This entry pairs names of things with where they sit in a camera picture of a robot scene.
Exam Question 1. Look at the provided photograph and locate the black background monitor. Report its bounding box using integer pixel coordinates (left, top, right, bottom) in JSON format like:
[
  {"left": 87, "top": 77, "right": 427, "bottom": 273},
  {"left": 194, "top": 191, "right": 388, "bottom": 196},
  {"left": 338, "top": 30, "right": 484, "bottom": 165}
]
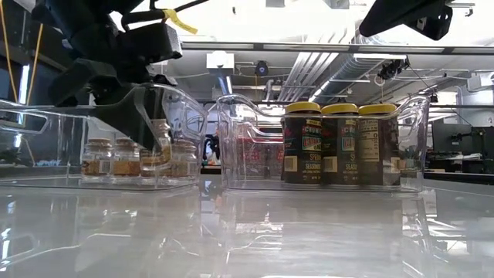
[{"left": 431, "top": 122, "right": 494, "bottom": 155}]

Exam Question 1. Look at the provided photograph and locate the white ceiling box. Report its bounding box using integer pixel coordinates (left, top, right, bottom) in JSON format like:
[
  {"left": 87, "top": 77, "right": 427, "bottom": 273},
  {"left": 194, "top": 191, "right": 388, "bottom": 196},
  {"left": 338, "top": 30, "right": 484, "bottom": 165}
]
[{"left": 206, "top": 51, "right": 235, "bottom": 70}]

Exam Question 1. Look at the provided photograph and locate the red block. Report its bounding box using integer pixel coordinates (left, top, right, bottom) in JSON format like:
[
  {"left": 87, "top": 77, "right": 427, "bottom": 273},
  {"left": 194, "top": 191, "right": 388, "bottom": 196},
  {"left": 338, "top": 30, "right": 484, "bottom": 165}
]
[{"left": 235, "top": 137, "right": 263, "bottom": 173}]

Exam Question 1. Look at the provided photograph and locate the black ceiling mount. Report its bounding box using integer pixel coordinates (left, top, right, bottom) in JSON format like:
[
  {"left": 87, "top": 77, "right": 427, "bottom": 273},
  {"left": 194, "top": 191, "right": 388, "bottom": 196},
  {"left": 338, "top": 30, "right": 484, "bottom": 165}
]
[{"left": 376, "top": 57, "right": 411, "bottom": 82}]

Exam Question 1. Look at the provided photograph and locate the horizontal metal frame bar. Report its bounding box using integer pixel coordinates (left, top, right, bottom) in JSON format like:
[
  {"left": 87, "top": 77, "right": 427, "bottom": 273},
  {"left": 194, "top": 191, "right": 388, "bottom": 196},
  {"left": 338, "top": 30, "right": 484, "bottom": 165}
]
[{"left": 179, "top": 40, "right": 494, "bottom": 55}]

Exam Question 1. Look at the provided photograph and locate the silver ceiling duct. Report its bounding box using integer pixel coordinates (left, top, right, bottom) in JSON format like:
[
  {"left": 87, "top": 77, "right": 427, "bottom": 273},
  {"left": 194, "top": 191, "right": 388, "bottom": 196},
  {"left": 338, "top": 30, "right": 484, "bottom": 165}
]
[{"left": 277, "top": 52, "right": 383, "bottom": 103}]

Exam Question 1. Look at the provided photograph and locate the yellow hanging cable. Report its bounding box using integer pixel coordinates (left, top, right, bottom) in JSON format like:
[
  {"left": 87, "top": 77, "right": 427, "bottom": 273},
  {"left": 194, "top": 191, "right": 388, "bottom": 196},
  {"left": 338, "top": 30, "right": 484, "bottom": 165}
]
[
  {"left": 0, "top": 0, "right": 19, "bottom": 103},
  {"left": 25, "top": 22, "right": 44, "bottom": 105}
]

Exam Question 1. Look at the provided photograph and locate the clear plastic bin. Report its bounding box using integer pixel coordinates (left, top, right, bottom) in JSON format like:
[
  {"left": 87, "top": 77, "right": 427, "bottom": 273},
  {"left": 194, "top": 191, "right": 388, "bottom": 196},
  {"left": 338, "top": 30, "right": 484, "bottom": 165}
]
[
  {"left": 215, "top": 93, "right": 431, "bottom": 193},
  {"left": 227, "top": 115, "right": 286, "bottom": 181},
  {"left": 0, "top": 83, "right": 209, "bottom": 191}
]

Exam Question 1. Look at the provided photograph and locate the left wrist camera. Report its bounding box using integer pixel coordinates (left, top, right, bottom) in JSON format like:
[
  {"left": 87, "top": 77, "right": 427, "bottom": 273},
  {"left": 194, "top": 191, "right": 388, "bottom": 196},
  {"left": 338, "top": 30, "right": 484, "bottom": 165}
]
[{"left": 117, "top": 22, "right": 184, "bottom": 66}]

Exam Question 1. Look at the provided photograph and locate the yellow-lidded dark spice jar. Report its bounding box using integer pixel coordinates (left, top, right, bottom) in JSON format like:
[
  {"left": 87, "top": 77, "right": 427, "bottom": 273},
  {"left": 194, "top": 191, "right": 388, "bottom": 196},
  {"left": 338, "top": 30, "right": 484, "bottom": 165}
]
[
  {"left": 280, "top": 101, "right": 323, "bottom": 185},
  {"left": 320, "top": 103, "right": 360, "bottom": 186},
  {"left": 357, "top": 103, "right": 402, "bottom": 188}
]

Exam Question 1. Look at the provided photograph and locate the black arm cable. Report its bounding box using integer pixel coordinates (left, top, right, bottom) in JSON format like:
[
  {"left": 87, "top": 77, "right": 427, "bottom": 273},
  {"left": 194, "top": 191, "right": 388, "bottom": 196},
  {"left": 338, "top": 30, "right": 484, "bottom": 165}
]
[{"left": 121, "top": 0, "right": 211, "bottom": 26}]

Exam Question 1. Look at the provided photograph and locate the yellow cable tag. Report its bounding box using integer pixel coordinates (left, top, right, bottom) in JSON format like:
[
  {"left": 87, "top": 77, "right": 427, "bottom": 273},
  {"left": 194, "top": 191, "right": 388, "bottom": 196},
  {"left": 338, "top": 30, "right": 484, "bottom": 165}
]
[{"left": 161, "top": 8, "right": 199, "bottom": 36}]

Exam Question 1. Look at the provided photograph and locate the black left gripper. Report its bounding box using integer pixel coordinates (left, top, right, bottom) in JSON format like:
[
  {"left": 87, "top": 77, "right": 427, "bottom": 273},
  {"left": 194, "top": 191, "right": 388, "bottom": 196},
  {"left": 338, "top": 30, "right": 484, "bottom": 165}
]
[{"left": 49, "top": 57, "right": 178, "bottom": 152}]

